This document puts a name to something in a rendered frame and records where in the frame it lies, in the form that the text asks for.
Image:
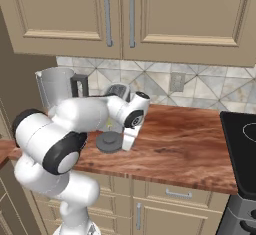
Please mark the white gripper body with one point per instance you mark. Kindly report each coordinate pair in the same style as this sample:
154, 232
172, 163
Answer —
130, 138

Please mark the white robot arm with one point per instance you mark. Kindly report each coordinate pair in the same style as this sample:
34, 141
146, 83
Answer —
50, 132

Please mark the dark grey round blender lid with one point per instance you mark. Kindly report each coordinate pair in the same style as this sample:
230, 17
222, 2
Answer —
109, 143

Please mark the beige drawer front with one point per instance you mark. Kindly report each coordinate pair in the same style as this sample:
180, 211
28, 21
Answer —
203, 195
116, 184

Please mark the silver toaster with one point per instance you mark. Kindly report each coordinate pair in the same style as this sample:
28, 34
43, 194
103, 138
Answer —
118, 90

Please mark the beige base cupboard door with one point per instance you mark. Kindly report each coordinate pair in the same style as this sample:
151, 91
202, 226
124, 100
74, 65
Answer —
173, 220
113, 212

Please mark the black hob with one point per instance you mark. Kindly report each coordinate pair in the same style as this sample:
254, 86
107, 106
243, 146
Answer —
241, 152

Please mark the grey oven front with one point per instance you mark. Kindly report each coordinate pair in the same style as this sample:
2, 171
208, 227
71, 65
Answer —
238, 217

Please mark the grey wall socket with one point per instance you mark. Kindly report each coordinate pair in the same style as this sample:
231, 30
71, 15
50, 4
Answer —
177, 82

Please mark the beige wall cupboard door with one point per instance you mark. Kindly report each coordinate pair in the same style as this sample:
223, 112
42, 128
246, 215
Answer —
193, 12
60, 9

